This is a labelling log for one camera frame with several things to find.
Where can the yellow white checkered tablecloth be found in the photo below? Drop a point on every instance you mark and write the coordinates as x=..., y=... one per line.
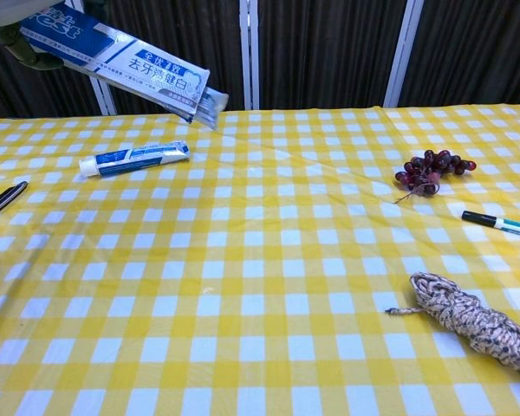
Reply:
x=260, y=268

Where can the blue white toothpaste tube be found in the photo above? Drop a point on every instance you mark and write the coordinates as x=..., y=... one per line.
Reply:
x=134, y=159

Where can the dark red grape bunch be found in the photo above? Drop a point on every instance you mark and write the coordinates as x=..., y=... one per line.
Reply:
x=433, y=167

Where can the dark pleated partition panel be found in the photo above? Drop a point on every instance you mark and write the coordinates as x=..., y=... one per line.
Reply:
x=177, y=34
x=481, y=47
x=34, y=95
x=329, y=52

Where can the blue white toothpaste box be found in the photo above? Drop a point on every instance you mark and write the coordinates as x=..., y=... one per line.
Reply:
x=125, y=58

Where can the white partition post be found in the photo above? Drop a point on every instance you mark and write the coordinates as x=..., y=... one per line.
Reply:
x=249, y=52
x=403, y=52
x=105, y=102

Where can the white green marker pen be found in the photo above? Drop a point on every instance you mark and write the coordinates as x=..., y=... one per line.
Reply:
x=502, y=224

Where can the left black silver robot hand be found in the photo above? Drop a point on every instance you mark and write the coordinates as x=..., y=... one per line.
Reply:
x=8, y=13

